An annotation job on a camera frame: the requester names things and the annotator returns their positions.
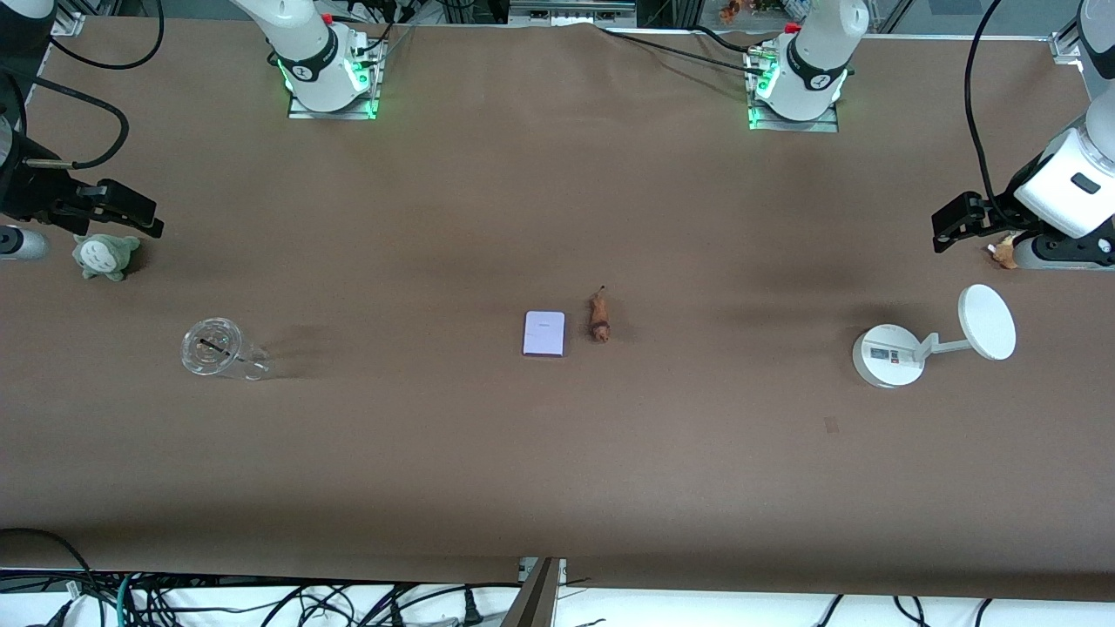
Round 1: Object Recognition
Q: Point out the lilac white smartphone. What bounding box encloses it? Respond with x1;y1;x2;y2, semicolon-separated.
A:
522;310;567;359

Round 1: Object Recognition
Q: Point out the clear glass cup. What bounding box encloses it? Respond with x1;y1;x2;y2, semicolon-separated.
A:
179;317;272;381

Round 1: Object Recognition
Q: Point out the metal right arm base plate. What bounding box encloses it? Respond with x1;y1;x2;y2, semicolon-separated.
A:
286;33;382;121

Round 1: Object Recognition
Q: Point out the black floor cable loop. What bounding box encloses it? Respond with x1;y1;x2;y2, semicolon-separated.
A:
0;526;98;603

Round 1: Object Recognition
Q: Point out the brown table cover sheet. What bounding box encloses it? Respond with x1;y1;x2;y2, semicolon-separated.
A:
0;16;1115;603

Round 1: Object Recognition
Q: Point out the grey metal rail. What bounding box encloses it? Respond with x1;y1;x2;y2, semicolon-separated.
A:
509;0;639;27

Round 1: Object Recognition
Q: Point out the black cable across table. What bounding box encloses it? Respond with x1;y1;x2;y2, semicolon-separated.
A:
597;24;767;78

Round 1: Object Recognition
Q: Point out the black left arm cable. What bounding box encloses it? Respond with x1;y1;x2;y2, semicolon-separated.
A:
964;0;1016;229

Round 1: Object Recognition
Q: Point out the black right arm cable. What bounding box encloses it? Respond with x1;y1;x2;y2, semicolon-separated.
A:
0;0;166;172

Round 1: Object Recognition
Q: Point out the brown metal frame beam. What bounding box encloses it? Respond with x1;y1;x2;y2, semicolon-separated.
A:
498;557;564;627

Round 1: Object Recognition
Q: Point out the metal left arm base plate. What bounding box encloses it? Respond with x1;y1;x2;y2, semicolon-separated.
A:
746;48;841;134

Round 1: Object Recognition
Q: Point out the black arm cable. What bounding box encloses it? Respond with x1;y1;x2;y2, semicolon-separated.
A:
0;0;166;172
964;0;1016;229

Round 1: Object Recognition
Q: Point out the grey green plush toy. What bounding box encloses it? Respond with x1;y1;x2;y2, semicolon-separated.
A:
71;233;142;282

